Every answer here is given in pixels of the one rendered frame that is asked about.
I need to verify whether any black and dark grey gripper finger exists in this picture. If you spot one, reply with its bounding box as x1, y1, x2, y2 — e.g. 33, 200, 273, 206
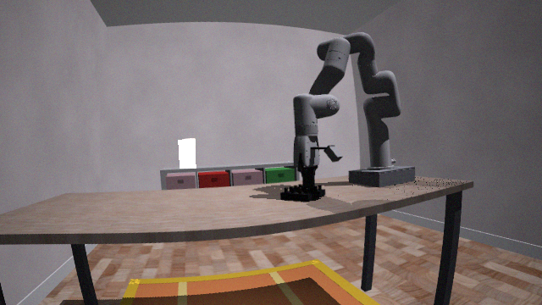
310, 166, 318, 188
297, 153, 312, 189

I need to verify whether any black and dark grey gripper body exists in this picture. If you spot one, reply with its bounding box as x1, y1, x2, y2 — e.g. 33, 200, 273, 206
293, 134, 320, 168

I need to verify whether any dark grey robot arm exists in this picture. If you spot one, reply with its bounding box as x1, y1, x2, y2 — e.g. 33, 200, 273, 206
293, 32, 401, 170

